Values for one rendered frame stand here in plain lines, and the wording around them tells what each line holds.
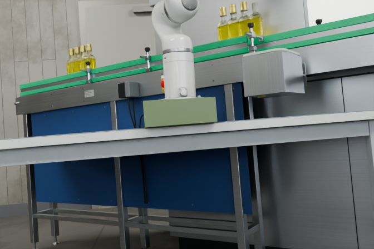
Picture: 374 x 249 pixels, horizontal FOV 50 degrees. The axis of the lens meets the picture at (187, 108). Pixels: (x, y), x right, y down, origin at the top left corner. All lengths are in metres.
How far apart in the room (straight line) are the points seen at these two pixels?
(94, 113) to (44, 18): 2.28
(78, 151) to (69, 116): 1.10
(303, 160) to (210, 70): 0.63
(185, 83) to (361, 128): 0.70
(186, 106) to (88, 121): 1.16
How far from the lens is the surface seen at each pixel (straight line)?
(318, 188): 2.04
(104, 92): 2.33
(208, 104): 1.40
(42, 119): 2.81
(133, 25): 4.34
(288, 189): 2.09
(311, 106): 2.01
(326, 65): 1.78
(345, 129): 1.65
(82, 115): 2.50
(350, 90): 1.97
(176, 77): 1.49
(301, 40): 1.85
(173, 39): 1.52
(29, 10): 4.61
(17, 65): 4.52
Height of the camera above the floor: 0.73
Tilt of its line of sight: 3 degrees up
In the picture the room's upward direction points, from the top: 5 degrees counter-clockwise
